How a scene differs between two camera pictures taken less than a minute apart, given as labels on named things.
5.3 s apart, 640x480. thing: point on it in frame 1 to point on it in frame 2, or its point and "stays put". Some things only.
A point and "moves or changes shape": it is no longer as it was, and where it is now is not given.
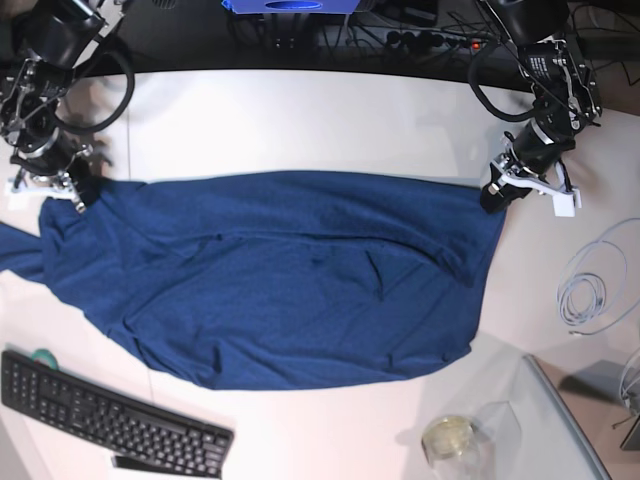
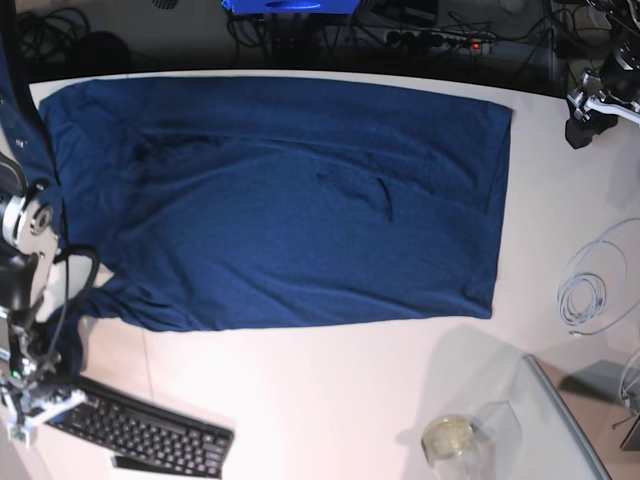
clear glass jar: [488, 448] stays put
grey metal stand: [611, 380] stays put
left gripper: [58, 162] to [28, 403]
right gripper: [531, 160] to [594, 111]
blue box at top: [293, 6] stays put
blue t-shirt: [265, 280] moves or changes shape
